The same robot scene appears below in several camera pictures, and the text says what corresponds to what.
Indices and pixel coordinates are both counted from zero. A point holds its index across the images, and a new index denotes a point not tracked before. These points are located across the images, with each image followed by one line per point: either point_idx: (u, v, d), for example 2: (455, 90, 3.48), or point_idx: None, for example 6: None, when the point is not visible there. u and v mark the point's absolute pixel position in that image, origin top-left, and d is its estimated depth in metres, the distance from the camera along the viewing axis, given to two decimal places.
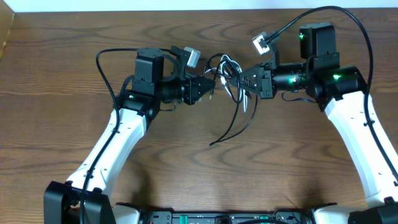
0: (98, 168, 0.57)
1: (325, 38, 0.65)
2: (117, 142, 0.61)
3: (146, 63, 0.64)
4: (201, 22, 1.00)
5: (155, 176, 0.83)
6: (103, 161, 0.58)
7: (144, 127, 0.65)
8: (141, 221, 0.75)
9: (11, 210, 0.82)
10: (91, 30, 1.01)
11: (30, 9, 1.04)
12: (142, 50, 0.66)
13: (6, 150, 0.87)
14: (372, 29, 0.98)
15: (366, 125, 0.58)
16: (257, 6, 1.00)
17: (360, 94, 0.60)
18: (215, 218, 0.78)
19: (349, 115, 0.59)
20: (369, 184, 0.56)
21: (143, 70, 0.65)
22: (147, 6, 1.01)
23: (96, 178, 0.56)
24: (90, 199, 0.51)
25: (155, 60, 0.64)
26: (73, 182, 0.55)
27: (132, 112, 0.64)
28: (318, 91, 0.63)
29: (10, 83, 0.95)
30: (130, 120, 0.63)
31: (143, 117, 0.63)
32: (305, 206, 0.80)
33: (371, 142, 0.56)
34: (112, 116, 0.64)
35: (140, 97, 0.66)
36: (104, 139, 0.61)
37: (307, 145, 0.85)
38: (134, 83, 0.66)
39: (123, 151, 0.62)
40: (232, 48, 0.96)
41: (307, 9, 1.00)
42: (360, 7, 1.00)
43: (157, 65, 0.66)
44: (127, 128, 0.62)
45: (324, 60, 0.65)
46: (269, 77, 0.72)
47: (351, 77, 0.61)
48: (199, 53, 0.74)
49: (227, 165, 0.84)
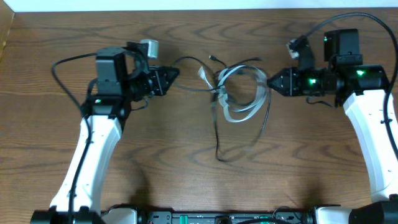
0: (80, 186, 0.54)
1: (349, 39, 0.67)
2: (94, 154, 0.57)
3: (107, 63, 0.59)
4: (201, 22, 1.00)
5: (155, 176, 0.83)
6: (84, 177, 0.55)
7: (119, 130, 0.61)
8: (140, 218, 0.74)
9: (10, 210, 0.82)
10: (91, 30, 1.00)
11: (30, 9, 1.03)
12: (100, 50, 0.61)
13: (5, 150, 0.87)
14: (374, 28, 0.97)
15: (384, 122, 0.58)
16: (257, 5, 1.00)
17: (381, 93, 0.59)
18: (215, 218, 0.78)
19: (368, 111, 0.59)
20: (376, 180, 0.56)
21: (106, 71, 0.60)
22: (147, 6, 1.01)
23: (79, 196, 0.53)
24: (80, 219, 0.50)
25: (116, 58, 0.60)
26: (57, 205, 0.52)
27: (102, 117, 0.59)
28: (339, 85, 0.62)
29: (10, 83, 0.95)
30: (102, 127, 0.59)
31: (115, 121, 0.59)
32: (305, 206, 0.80)
33: (385, 140, 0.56)
34: (83, 126, 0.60)
35: (107, 98, 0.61)
36: (79, 153, 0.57)
37: (308, 145, 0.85)
38: (99, 86, 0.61)
39: (103, 160, 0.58)
40: (233, 48, 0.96)
41: (308, 9, 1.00)
42: (360, 7, 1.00)
43: (120, 63, 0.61)
44: (101, 137, 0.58)
45: (347, 59, 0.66)
46: (291, 75, 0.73)
47: (374, 75, 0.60)
48: (148, 43, 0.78)
49: (227, 164, 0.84)
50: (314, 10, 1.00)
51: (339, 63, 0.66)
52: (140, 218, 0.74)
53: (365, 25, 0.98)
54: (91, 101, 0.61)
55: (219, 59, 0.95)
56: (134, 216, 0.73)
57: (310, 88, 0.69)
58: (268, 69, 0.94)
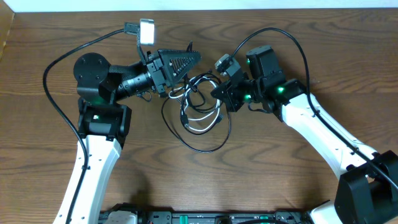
0: (75, 218, 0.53)
1: (268, 60, 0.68)
2: (89, 182, 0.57)
3: (91, 91, 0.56)
4: (201, 22, 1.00)
5: (154, 176, 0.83)
6: (79, 205, 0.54)
7: (115, 154, 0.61)
8: (140, 219, 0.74)
9: (11, 210, 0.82)
10: (91, 30, 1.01)
11: (30, 10, 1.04)
12: (79, 74, 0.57)
13: (6, 150, 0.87)
14: (372, 28, 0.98)
15: (314, 115, 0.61)
16: (257, 6, 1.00)
17: (303, 96, 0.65)
18: (215, 218, 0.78)
19: (299, 111, 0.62)
20: (333, 163, 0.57)
21: (91, 98, 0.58)
22: (147, 7, 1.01)
23: None
24: None
25: (101, 85, 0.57)
26: None
27: (101, 137, 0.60)
28: (272, 106, 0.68)
29: (9, 83, 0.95)
30: (101, 152, 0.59)
31: (114, 142, 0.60)
32: (306, 206, 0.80)
33: (323, 128, 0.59)
34: (79, 149, 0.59)
35: (107, 113, 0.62)
36: (74, 180, 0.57)
37: (308, 144, 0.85)
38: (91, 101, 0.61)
39: (100, 186, 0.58)
40: (232, 48, 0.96)
41: (307, 9, 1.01)
42: (360, 8, 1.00)
43: (106, 85, 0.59)
44: (97, 163, 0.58)
45: (272, 79, 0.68)
46: (229, 96, 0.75)
47: (294, 86, 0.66)
48: (151, 22, 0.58)
49: (227, 166, 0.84)
50: (314, 10, 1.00)
51: (266, 87, 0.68)
52: (140, 219, 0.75)
53: (364, 26, 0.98)
54: (88, 117, 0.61)
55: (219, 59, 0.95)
56: (134, 221, 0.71)
57: (247, 101, 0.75)
58: None
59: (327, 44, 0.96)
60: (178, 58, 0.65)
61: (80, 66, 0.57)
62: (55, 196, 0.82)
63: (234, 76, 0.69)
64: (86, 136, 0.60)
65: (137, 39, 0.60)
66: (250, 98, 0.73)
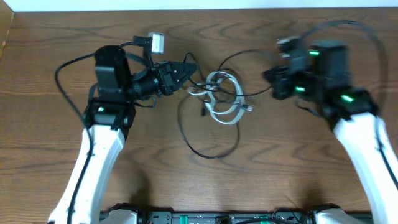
0: (79, 201, 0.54)
1: (340, 57, 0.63)
2: (94, 168, 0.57)
3: (107, 71, 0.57)
4: (201, 22, 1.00)
5: (154, 176, 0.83)
6: (84, 190, 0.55)
7: (119, 145, 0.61)
8: (140, 219, 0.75)
9: (11, 210, 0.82)
10: (91, 30, 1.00)
11: (29, 9, 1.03)
12: (99, 56, 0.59)
13: (5, 150, 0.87)
14: (373, 28, 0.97)
15: (378, 151, 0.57)
16: (257, 5, 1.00)
17: (370, 119, 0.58)
18: (215, 218, 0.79)
19: (362, 143, 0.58)
20: (377, 204, 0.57)
21: (106, 78, 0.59)
22: (147, 6, 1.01)
23: (78, 213, 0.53)
24: None
25: (117, 66, 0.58)
26: (55, 220, 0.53)
27: (105, 127, 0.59)
28: (330, 112, 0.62)
29: (9, 83, 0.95)
30: (105, 140, 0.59)
31: (118, 131, 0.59)
32: (306, 206, 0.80)
33: (382, 168, 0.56)
34: (84, 137, 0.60)
35: (112, 107, 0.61)
36: (79, 165, 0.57)
37: (308, 144, 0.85)
38: (101, 91, 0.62)
39: (104, 174, 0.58)
40: (233, 48, 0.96)
41: (308, 9, 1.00)
42: (360, 7, 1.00)
43: (121, 70, 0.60)
44: (102, 150, 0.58)
45: (335, 82, 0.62)
46: (280, 80, 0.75)
47: (363, 99, 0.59)
48: (162, 37, 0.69)
49: (227, 166, 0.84)
50: (314, 9, 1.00)
51: (328, 88, 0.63)
52: (140, 219, 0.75)
53: (364, 25, 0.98)
54: (94, 109, 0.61)
55: (219, 59, 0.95)
56: (134, 219, 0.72)
57: (298, 94, 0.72)
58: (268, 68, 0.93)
59: None
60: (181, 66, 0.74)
61: (101, 50, 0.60)
62: (55, 196, 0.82)
63: (295, 61, 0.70)
64: (91, 126, 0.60)
65: (153, 47, 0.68)
66: (303, 91, 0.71)
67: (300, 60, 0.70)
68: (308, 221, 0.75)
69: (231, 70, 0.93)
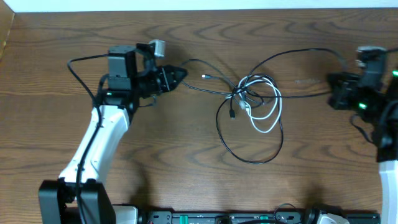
0: (88, 161, 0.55)
1: None
2: (102, 136, 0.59)
3: (119, 60, 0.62)
4: (201, 22, 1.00)
5: (155, 176, 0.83)
6: (92, 153, 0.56)
7: (126, 120, 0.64)
8: (140, 218, 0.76)
9: (11, 210, 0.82)
10: (91, 30, 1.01)
11: (30, 10, 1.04)
12: (113, 48, 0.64)
13: (6, 150, 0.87)
14: (373, 28, 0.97)
15: None
16: (257, 6, 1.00)
17: None
18: (215, 218, 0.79)
19: None
20: None
21: (118, 68, 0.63)
22: (147, 7, 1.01)
23: (87, 172, 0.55)
24: (85, 190, 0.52)
25: (128, 56, 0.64)
26: (66, 177, 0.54)
27: (113, 106, 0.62)
28: (385, 141, 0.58)
29: (10, 83, 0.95)
30: (113, 114, 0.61)
31: (124, 111, 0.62)
32: (306, 206, 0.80)
33: None
34: (93, 113, 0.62)
35: (119, 93, 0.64)
36: (89, 134, 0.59)
37: (308, 144, 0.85)
38: (110, 81, 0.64)
39: (111, 143, 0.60)
40: (233, 48, 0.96)
41: (307, 9, 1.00)
42: (360, 7, 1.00)
43: (131, 61, 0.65)
44: (111, 121, 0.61)
45: None
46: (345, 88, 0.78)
47: None
48: (163, 43, 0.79)
49: (227, 165, 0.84)
50: (314, 10, 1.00)
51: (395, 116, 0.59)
52: (140, 218, 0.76)
53: (364, 26, 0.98)
54: (103, 96, 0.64)
55: (219, 59, 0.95)
56: (134, 213, 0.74)
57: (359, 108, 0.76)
58: (268, 69, 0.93)
59: (326, 44, 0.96)
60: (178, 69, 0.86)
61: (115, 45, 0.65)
62: None
63: (369, 76, 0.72)
64: (101, 106, 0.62)
65: (155, 51, 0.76)
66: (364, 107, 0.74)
67: (370, 76, 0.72)
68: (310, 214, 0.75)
69: (231, 70, 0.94)
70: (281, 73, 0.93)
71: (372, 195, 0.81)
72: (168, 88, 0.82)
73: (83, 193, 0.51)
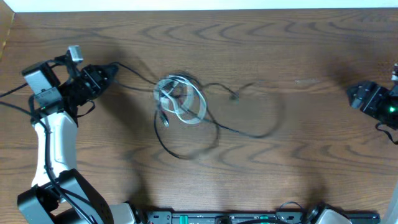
0: (53, 162, 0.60)
1: None
2: (55, 139, 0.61)
3: (36, 74, 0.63)
4: (201, 22, 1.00)
5: (154, 176, 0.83)
6: (53, 154, 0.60)
7: (72, 120, 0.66)
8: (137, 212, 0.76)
9: (12, 210, 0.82)
10: (91, 30, 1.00)
11: (30, 10, 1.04)
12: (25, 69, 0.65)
13: (5, 150, 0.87)
14: (372, 28, 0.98)
15: None
16: (257, 6, 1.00)
17: None
18: (215, 218, 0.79)
19: None
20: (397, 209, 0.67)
21: (39, 83, 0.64)
22: (148, 7, 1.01)
23: (56, 168, 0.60)
24: (62, 181, 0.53)
25: (44, 68, 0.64)
26: (38, 183, 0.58)
27: (51, 115, 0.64)
28: None
29: (9, 83, 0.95)
30: (56, 117, 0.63)
31: (64, 113, 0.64)
32: (306, 206, 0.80)
33: None
34: (37, 127, 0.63)
35: (52, 104, 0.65)
36: (41, 143, 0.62)
37: (308, 145, 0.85)
38: (38, 98, 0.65)
39: (67, 141, 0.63)
40: (233, 48, 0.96)
41: (307, 9, 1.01)
42: (359, 8, 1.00)
43: (50, 72, 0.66)
44: (58, 124, 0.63)
45: None
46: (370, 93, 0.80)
47: None
48: (78, 46, 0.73)
49: (227, 165, 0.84)
50: (313, 10, 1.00)
51: None
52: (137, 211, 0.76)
53: (364, 26, 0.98)
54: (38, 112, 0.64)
55: (219, 59, 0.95)
56: (127, 206, 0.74)
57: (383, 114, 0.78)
58: (268, 69, 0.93)
59: (326, 44, 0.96)
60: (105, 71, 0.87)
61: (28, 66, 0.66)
62: None
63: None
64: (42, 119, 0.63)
65: (72, 58, 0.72)
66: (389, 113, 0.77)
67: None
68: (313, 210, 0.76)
69: (231, 70, 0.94)
70: (281, 73, 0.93)
71: (372, 195, 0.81)
72: (98, 88, 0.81)
73: (62, 184, 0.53)
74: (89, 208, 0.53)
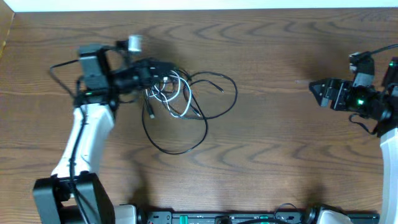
0: (78, 156, 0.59)
1: None
2: (89, 132, 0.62)
3: (89, 60, 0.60)
4: (201, 22, 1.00)
5: (154, 176, 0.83)
6: (81, 148, 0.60)
7: (111, 116, 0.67)
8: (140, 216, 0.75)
9: (11, 210, 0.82)
10: (91, 30, 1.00)
11: (29, 10, 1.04)
12: (82, 48, 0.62)
13: (5, 150, 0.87)
14: (373, 28, 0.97)
15: None
16: (257, 5, 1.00)
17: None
18: (215, 218, 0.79)
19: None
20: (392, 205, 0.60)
21: (89, 68, 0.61)
22: (148, 6, 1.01)
23: (79, 165, 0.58)
24: (81, 183, 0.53)
25: (98, 55, 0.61)
26: (58, 173, 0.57)
27: (93, 105, 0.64)
28: (385, 116, 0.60)
29: (9, 83, 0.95)
30: (96, 110, 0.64)
31: (106, 107, 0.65)
32: (306, 206, 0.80)
33: None
34: (76, 113, 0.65)
35: (97, 93, 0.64)
36: (76, 132, 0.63)
37: (308, 145, 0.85)
38: (86, 81, 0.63)
39: (98, 139, 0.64)
40: (233, 48, 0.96)
41: (307, 9, 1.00)
42: (360, 7, 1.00)
43: (102, 60, 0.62)
44: (96, 117, 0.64)
45: None
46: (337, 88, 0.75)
47: None
48: (122, 34, 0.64)
49: (227, 165, 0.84)
50: (313, 10, 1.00)
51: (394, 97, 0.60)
52: (140, 216, 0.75)
53: (364, 26, 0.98)
54: (82, 96, 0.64)
55: (218, 59, 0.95)
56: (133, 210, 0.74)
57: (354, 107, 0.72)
58: (268, 69, 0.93)
59: (326, 44, 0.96)
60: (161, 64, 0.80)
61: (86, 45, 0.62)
62: None
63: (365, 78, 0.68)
64: (83, 106, 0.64)
65: None
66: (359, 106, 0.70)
67: (363, 76, 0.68)
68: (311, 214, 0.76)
69: (231, 70, 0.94)
70: (281, 73, 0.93)
71: (372, 195, 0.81)
72: (145, 84, 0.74)
73: (78, 186, 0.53)
74: (94, 218, 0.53)
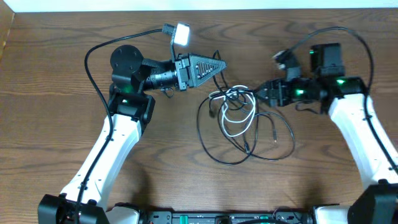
0: (92, 179, 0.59)
1: (331, 54, 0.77)
2: (112, 150, 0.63)
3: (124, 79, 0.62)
4: (201, 22, 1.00)
5: (154, 176, 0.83)
6: (97, 170, 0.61)
7: (138, 132, 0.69)
8: (141, 221, 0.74)
9: (10, 210, 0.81)
10: (91, 30, 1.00)
11: (30, 10, 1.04)
12: (115, 62, 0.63)
13: (5, 150, 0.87)
14: (372, 29, 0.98)
15: (365, 120, 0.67)
16: (257, 6, 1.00)
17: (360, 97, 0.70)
18: (215, 218, 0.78)
19: (350, 112, 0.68)
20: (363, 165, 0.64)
21: (123, 84, 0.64)
22: (148, 7, 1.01)
23: (89, 190, 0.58)
24: (86, 213, 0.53)
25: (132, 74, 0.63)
26: (68, 193, 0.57)
27: (125, 117, 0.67)
28: (323, 94, 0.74)
29: (9, 83, 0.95)
30: (125, 127, 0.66)
31: (137, 123, 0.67)
32: (306, 206, 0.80)
33: (368, 135, 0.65)
34: (106, 123, 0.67)
35: (134, 99, 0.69)
36: (99, 145, 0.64)
37: (308, 145, 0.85)
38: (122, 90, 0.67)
39: (117, 160, 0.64)
40: (233, 48, 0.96)
41: (307, 9, 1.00)
42: (359, 8, 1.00)
43: (137, 76, 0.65)
44: (122, 136, 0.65)
45: (331, 71, 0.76)
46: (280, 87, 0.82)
47: (355, 83, 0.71)
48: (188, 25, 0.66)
49: (227, 165, 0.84)
50: (313, 10, 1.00)
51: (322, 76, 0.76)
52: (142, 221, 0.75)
53: (364, 27, 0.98)
54: (118, 100, 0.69)
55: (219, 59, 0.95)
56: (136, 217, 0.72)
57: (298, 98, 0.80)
58: (268, 69, 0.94)
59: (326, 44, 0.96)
60: (205, 62, 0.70)
61: (117, 56, 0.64)
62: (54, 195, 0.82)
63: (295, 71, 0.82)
64: (114, 115, 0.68)
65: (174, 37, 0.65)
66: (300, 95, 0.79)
67: (293, 69, 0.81)
68: (308, 219, 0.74)
69: (231, 70, 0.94)
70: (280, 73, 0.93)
71: None
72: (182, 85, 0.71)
73: (83, 215, 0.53)
74: None
